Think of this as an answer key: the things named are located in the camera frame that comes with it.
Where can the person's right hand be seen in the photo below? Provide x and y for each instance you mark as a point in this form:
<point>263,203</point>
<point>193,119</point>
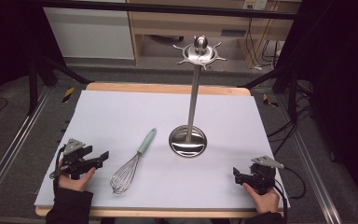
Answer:
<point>268,201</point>

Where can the person's left hand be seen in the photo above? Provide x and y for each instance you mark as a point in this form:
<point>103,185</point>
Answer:
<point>76,184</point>

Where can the yellow black floor tape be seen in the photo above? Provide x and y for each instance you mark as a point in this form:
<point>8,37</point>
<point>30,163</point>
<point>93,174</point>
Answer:
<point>269,102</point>
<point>68,94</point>

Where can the wooden desk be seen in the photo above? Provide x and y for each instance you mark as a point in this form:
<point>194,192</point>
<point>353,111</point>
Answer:
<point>180,23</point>

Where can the metal floor rail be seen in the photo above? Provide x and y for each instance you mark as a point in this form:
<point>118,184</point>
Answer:
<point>12,146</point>
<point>313,161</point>

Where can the white cabinet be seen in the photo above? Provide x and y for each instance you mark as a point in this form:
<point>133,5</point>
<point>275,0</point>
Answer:
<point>90,34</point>

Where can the white table mat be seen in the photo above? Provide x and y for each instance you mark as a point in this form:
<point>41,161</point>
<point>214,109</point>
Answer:
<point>155,109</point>

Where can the black curtain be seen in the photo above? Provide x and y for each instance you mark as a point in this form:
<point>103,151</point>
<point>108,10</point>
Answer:
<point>345,77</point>
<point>6,40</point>

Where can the white power strip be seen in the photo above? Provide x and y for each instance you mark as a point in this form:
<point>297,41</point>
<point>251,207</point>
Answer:
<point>254,4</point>

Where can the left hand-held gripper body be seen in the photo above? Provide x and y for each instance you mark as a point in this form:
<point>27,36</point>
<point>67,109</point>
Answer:
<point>74,163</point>

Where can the black metal stand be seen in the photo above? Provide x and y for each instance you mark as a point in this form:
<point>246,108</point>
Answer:
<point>292,90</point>
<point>32,81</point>

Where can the black metal frame bar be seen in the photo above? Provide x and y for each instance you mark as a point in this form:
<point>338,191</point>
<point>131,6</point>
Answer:
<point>167,9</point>

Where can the steel utensil rack stand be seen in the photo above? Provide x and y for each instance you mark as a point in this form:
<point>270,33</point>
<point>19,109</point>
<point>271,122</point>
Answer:
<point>193,102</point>

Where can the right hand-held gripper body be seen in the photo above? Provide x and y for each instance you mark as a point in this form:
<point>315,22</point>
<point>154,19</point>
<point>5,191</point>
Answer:
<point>264,177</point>

